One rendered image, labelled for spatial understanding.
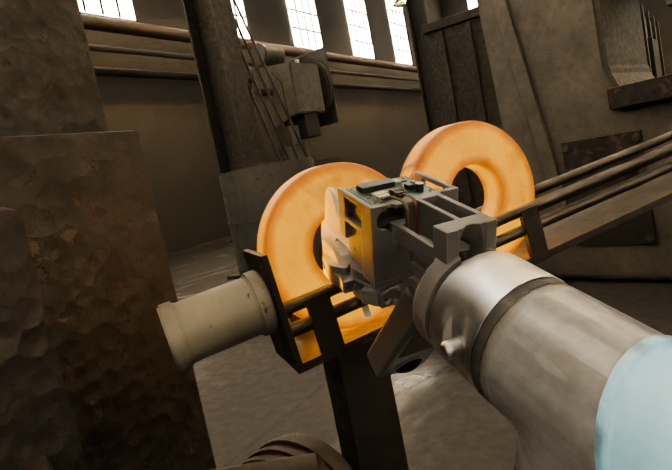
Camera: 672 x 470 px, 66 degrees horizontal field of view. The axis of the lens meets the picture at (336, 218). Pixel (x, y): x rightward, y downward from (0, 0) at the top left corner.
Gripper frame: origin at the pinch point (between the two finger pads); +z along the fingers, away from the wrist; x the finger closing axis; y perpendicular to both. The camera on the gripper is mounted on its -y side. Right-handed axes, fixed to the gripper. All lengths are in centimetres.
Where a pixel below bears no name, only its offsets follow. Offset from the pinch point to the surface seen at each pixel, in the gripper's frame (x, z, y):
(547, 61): -176, 144, -10
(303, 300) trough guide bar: 5.8, -4.9, -3.7
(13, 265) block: 26.6, 1.3, 2.9
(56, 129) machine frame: 23.1, 26.2, 8.7
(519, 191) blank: -21.0, -1.6, -0.2
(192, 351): 15.5, -4.2, -5.7
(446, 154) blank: -12.6, 0.0, 5.0
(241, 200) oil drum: -43, 230, -76
